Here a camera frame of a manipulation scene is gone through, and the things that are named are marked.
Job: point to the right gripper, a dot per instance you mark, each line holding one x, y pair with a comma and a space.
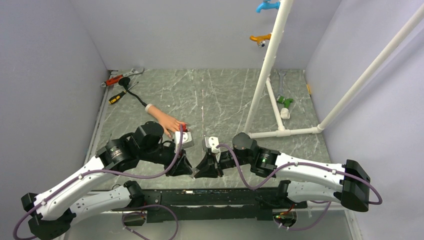
208, 170

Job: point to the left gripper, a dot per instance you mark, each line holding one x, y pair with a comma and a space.
182, 167

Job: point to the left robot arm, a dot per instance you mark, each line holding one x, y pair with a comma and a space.
104, 182

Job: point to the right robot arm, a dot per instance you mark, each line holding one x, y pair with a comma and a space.
300, 180

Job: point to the mannequin practice hand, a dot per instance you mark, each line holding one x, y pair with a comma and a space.
170, 124

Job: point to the yellow black screwdriver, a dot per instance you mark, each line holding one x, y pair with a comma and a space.
124, 83

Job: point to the green faucet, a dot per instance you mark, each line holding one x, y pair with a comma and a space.
285, 102

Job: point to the silver spanner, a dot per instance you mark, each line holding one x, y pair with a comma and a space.
281, 75

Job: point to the orange faucet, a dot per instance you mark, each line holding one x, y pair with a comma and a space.
261, 40

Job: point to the blue faucet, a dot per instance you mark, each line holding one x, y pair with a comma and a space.
268, 5

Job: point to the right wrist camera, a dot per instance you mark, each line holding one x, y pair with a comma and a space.
210, 144

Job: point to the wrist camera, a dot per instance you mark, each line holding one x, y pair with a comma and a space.
184, 139
210, 144

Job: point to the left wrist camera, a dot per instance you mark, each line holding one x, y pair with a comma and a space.
184, 139

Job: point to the red handled adjustable wrench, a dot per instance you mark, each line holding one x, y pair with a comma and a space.
116, 77

